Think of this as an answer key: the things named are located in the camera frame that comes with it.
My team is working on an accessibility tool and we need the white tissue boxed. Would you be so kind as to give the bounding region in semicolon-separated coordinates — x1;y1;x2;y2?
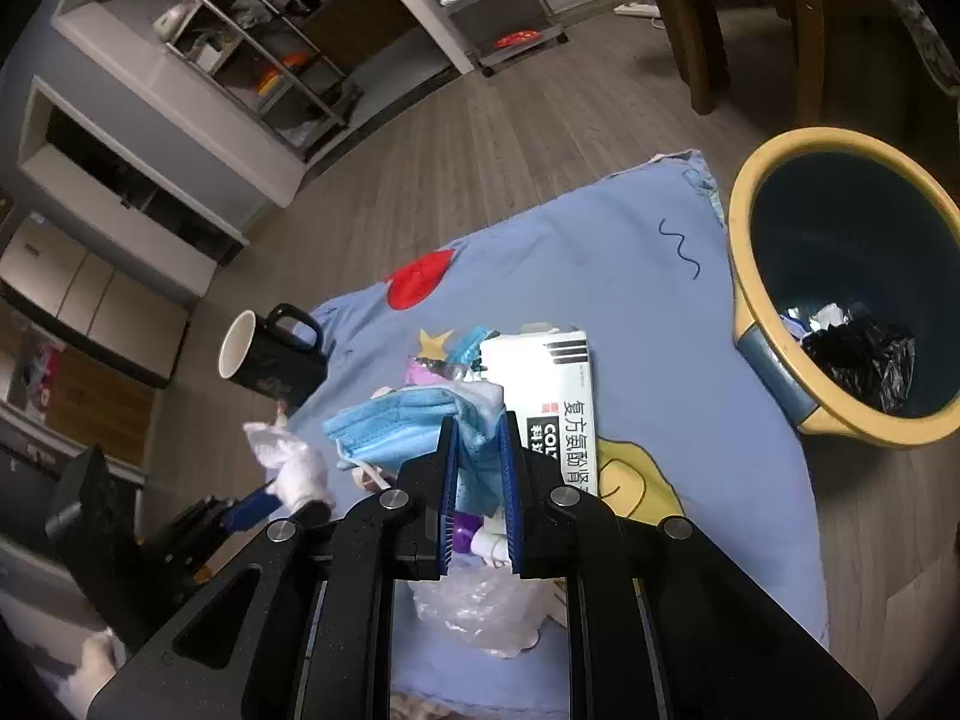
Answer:
242;421;335;514

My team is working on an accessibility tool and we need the light blue face mask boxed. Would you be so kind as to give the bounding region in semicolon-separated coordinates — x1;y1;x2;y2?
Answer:
322;380;505;515

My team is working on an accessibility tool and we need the black plastic bag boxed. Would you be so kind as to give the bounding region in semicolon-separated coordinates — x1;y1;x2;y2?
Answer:
800;316;916;415

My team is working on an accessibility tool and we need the yellow-rimmed teal trash bin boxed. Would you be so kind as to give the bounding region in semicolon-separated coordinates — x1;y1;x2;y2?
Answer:
727;127;958;447

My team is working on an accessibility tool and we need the dark blue ceramic mug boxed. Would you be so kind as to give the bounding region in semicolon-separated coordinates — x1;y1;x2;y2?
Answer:
217;302;327;411

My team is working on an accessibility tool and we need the clear plastic film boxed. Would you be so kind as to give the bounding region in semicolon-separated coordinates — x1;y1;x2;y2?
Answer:
409;564;566;660

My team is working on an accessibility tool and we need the purple small packet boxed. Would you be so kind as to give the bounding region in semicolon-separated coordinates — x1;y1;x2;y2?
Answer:
452;512;498;559

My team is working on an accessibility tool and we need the purple snack wrapper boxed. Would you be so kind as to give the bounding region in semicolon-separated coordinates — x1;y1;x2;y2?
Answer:
404;358;482;387

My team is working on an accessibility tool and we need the teal foil packet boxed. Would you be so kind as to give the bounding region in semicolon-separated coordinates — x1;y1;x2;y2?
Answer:
446;325;500;369

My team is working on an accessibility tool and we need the white medicine box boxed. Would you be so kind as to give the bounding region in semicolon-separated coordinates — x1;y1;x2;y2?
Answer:
480;330;599;494

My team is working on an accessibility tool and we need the light blue cartoon cloth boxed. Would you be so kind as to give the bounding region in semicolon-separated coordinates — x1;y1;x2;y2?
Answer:
299;153;830;718

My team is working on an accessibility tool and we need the small white tissue wad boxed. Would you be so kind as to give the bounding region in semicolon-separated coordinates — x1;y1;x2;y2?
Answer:
779;302;866;341

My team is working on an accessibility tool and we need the metal kitchen storage rack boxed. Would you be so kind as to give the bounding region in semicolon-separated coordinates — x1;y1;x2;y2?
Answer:
153;0;361;163

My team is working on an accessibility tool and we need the white power strip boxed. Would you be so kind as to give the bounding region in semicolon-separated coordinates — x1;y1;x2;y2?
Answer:
613;2;661;20

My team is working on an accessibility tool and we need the white wall cabinet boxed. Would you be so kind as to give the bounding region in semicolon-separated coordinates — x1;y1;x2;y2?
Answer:
2;78;245;388

